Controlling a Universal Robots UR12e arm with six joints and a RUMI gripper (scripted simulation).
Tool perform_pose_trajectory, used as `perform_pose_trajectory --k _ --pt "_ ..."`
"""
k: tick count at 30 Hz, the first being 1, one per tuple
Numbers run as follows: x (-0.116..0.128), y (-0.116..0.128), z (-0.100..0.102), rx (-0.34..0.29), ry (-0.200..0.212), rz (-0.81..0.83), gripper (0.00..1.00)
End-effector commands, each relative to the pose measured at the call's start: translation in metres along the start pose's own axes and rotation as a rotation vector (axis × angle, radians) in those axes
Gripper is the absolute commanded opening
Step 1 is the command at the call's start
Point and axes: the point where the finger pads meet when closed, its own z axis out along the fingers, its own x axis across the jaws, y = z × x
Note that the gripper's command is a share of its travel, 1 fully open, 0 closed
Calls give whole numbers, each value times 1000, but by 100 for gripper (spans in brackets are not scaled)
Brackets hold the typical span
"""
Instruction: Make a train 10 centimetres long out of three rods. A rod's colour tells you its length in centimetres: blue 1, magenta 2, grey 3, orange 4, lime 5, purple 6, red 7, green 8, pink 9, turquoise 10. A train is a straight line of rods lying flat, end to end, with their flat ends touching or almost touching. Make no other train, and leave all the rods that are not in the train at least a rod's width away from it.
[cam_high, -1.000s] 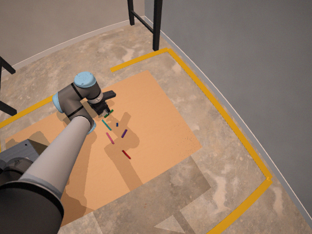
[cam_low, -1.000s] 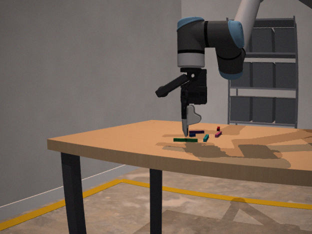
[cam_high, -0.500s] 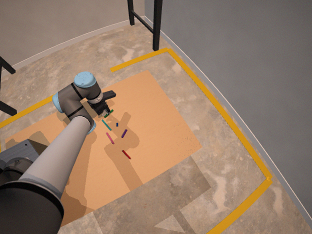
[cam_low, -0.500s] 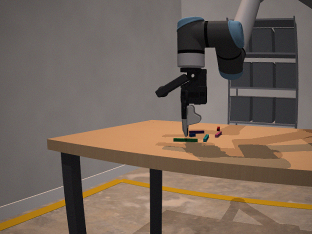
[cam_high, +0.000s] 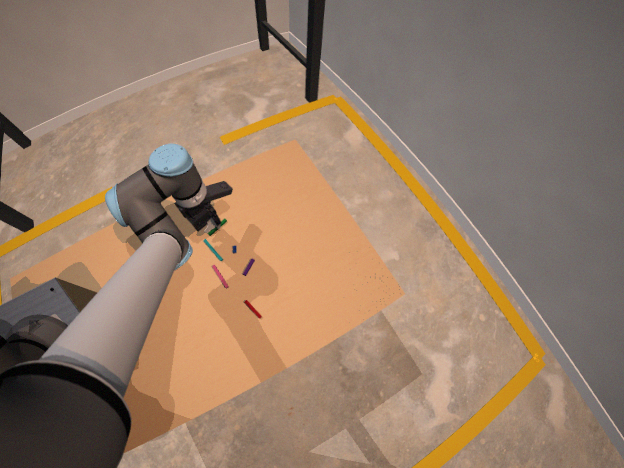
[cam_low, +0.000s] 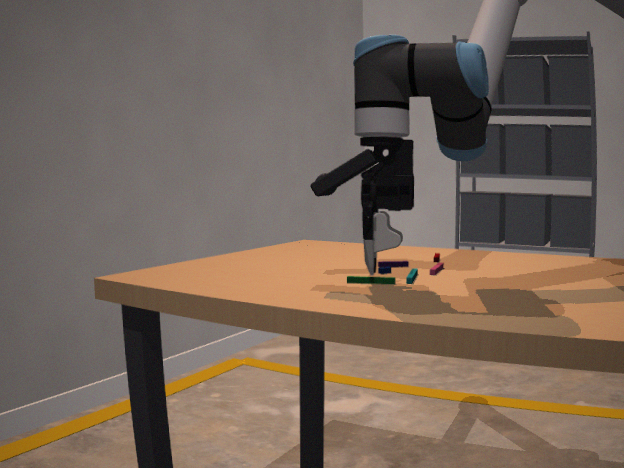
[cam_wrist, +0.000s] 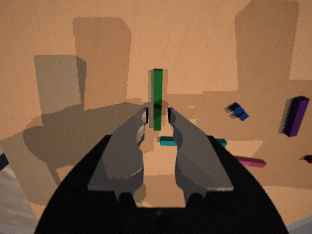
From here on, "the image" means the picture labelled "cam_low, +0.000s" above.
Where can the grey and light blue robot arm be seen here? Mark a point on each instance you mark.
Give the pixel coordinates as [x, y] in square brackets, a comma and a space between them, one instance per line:
[388, 71]

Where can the purple rod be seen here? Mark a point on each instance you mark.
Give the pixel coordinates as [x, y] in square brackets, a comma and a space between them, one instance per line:
[393, 264]

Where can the turquoise rod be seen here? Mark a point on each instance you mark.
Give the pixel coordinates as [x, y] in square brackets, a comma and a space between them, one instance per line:
[411, 276]

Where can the green rod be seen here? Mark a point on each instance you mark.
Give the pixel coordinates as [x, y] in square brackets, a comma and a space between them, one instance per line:
[370, 280]

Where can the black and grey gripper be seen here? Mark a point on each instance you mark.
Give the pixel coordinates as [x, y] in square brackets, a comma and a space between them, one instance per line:
[392, 170]

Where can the pink rod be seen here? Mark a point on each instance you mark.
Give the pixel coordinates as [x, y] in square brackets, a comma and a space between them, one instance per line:
[434, 270]

